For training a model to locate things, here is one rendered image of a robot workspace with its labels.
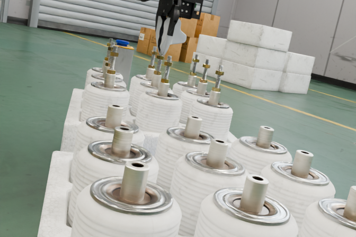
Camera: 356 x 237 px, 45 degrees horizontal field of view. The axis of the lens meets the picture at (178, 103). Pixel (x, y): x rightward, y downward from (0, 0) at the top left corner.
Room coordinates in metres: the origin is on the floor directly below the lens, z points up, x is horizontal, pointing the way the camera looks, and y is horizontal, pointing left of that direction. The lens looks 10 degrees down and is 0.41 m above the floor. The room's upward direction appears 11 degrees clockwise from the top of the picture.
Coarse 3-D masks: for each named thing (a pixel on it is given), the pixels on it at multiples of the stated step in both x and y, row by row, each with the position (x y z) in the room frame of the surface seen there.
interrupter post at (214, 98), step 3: (210, 93) 0.96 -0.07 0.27; (213, 93) 0.95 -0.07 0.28; (216, 93) 0.95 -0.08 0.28; (219, 93) 0.95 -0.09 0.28; (210, 96) 0.95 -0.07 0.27; (213, 96) 0.95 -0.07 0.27; (216, 96) 0.95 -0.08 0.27; (219, 96) 0.96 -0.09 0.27; (210, 99) 0.95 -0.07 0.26; (213, 99) 0.95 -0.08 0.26; (216, 99) 0.95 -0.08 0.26; (210, 102) 0.95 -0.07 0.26; (213, 102) 0.95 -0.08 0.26; (216, 102) 0.95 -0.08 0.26
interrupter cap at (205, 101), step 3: (198, 99) 0.96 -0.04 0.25; (201, 99) 0.97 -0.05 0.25; (204, 99) 0.98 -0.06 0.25; (207, 99) 0.99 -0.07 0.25; (198, 102) 0.94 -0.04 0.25; (201, 102) 0.93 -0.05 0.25; (204, 102) 0.94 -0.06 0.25; (207, 102) 0.97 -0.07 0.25; (219, 102) 0.99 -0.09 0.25; (222, 102) 0.99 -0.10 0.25; (207, 105) 0.93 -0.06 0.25; (210, 105) 0.92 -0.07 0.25; (213, 105) 0.92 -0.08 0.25; (216, 105) 0.93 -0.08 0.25; (219, 105) 0.96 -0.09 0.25; (222, 105) 0.95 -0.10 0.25; (225, 105) 0.96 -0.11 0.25; (228, 105) 0.96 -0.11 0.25
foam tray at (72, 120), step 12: (72, 96) 1.10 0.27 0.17; (72, 108) 0.95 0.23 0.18; (72, 120) 0.85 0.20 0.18; (132, 120) 0.97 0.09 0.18; (72, 132) 0.82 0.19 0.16; (144, 132) 0.86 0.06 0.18; (228, 132) 1.02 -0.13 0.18; (72, 144) 0.82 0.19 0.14; (144, 144) 0.85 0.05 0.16; (156, 144) 0.86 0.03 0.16; (228, 144) 0.90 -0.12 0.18; (228, 156) 0.89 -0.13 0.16
